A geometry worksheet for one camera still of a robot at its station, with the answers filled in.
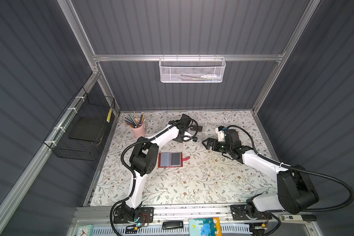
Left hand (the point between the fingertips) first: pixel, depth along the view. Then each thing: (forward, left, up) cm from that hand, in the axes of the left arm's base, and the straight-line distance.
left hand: (181, 132), depth 97 cm
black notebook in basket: (-12, +48, +20) cm, 53 cm away
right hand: (-11, -17, +4) cm, 20 cm away
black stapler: (-50, +6, -5) cm, 51 cm away
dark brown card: (+5, -9, -2) cm, 11 cm away
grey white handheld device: (-48, -56, -5) cm, 74 cm away
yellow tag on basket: (-1, +41, +18) cm, 45 cm away
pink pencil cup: (+4, +29, -3) cm, 29 cm away
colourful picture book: (-51, -11, -8) cm, 53 cm away
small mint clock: (-52, +45, -6) cm, 69 cm away
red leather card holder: (-16, +6, -7) cm, 18 cm away
